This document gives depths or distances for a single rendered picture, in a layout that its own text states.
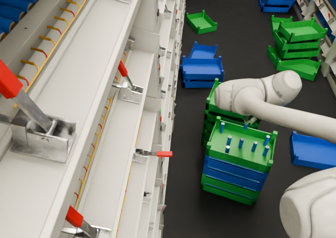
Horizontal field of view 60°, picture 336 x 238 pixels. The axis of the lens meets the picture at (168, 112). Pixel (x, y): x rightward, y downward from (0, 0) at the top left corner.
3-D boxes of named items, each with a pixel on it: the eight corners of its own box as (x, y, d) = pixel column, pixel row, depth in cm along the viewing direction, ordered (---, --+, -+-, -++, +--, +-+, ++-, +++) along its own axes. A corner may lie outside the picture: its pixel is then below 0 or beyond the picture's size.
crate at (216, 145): (273, 141, 147) (277, 131, 141) (268, 174, 133) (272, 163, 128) (215, 126, 154) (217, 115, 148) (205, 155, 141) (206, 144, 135)
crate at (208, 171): (265, 160, 158) (269, 151, 152) (260, 191, 145) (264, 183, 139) (212, 144, 165) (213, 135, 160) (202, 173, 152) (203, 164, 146)
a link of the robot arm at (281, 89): (282, 83, 112) (250, 86, 111) (303, 63, 98) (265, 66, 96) (290, 109, 109) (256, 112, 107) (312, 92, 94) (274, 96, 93)
